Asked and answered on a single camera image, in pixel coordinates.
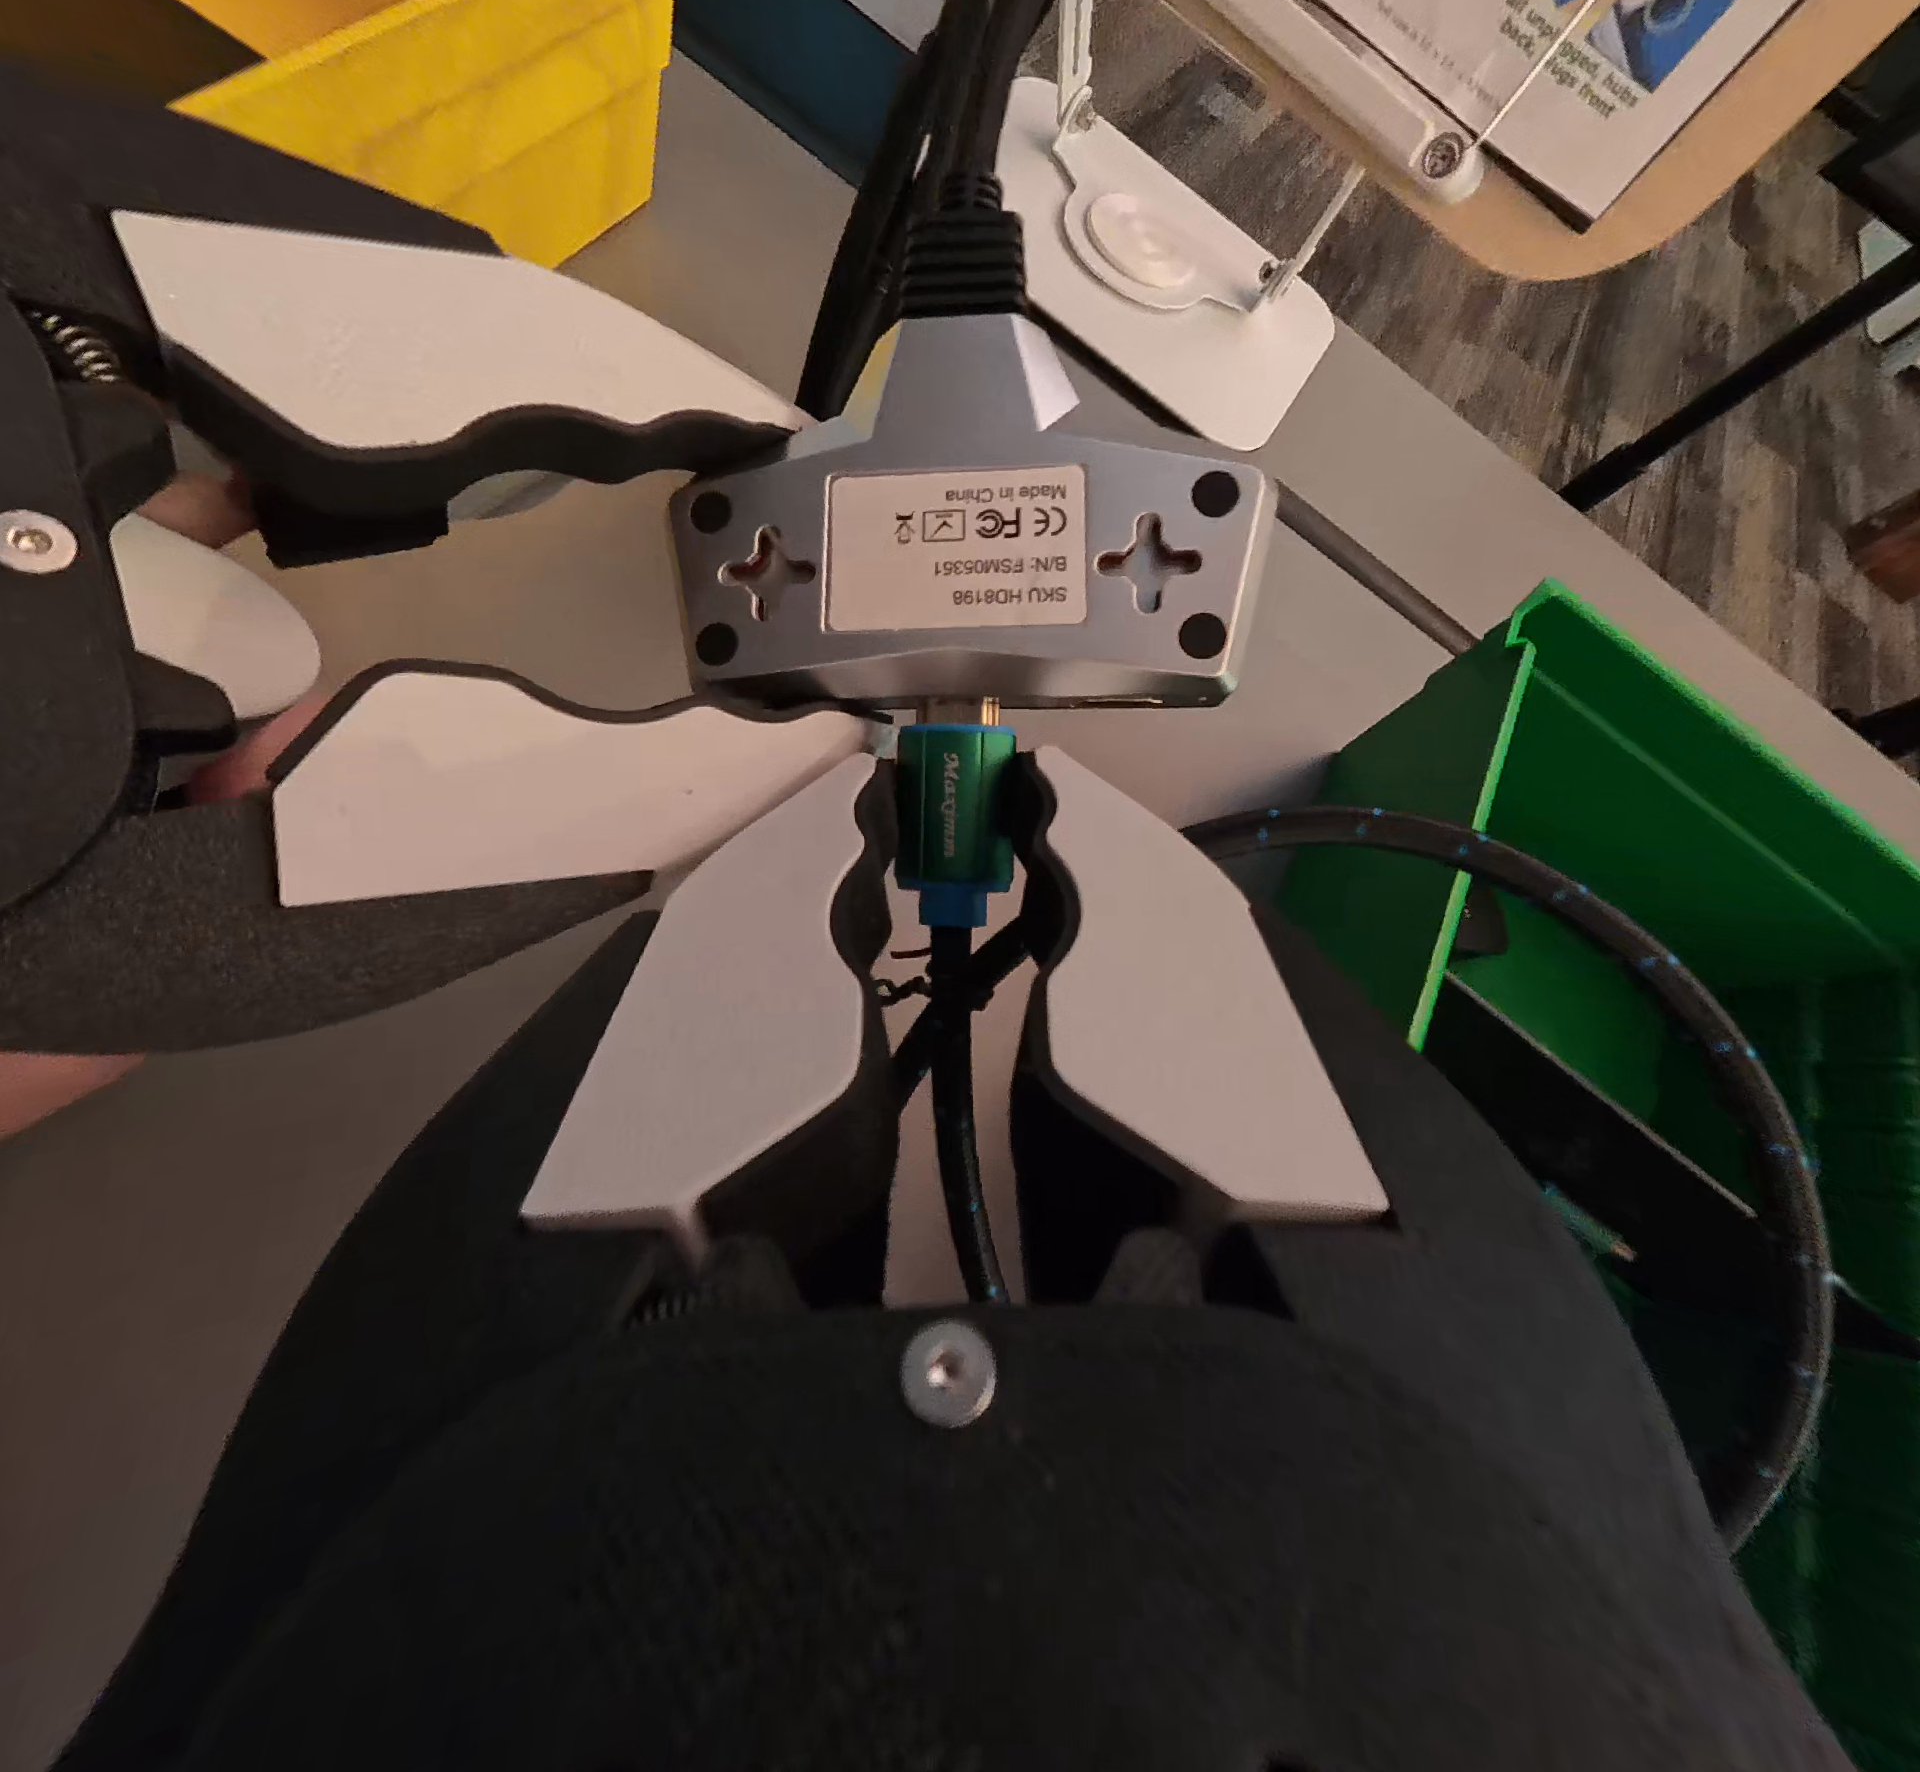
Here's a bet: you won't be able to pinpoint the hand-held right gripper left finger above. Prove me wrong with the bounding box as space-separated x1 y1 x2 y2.
521 753 903 1234

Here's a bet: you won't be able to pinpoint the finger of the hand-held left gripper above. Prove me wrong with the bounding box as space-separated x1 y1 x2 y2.
108 206 813 491
265 664 858 911

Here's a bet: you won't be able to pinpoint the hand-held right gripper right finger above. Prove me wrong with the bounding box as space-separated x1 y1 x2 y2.
1006 747 1391 1229

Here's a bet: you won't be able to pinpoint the yellow plastic bin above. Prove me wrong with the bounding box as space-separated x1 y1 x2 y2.
0 0 703 274

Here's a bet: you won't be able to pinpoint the braided hdmi cable green plugs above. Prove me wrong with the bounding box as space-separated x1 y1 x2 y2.
872 693 1832 1559

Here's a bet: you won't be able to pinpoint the green plastic bin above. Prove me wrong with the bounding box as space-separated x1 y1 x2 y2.
1292 583 1920 1772

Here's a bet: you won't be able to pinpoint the silver port hub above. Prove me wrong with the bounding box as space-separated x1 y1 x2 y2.
668 308 1278 731

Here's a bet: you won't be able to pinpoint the person's left hand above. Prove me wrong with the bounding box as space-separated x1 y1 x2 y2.
137 467 340 809

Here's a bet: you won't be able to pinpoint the black mat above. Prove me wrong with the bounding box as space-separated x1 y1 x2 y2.
675 0 933 184

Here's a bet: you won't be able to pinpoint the white stand base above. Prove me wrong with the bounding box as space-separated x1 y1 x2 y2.
992 69 1341 447

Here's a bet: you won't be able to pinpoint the instruction sheet on stand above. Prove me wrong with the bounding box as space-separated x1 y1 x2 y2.
1006 0 1920 280

